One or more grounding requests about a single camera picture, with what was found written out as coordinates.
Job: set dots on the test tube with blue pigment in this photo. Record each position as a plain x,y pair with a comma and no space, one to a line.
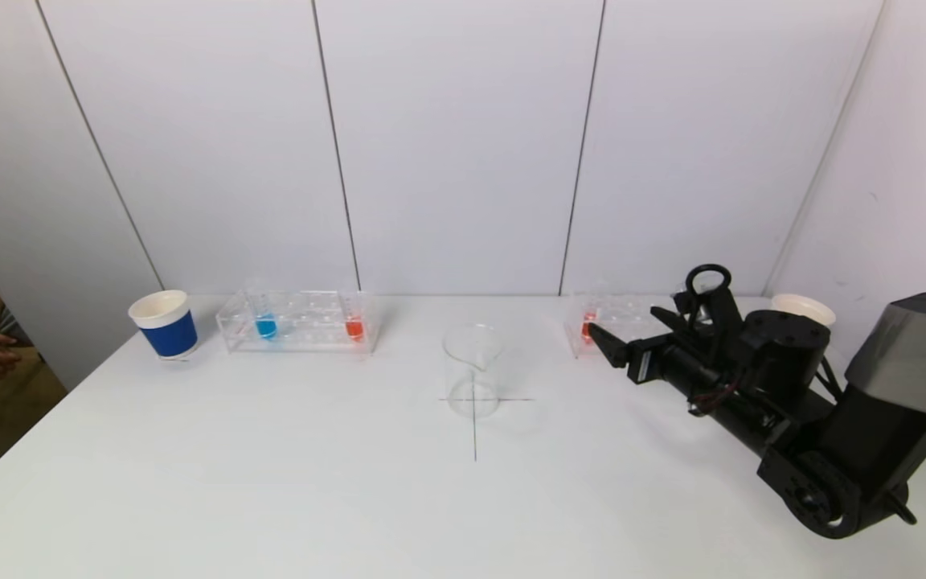
266,327

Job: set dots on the clear glass beaker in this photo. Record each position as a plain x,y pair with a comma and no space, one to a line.
473,378

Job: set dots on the black and silver right robot arm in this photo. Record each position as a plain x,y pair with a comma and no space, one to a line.
857,450

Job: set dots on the blue and white paper cup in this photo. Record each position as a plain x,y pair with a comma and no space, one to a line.
170,334
802,305

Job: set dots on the clear acrylic test tube rack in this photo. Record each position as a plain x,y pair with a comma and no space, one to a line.
310,334
620,310

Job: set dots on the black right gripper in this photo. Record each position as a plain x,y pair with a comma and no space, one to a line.
641,359

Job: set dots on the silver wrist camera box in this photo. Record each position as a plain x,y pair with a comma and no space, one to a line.
722,314

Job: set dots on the test tube with red pigment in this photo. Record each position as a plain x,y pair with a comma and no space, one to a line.
354,328
588,326

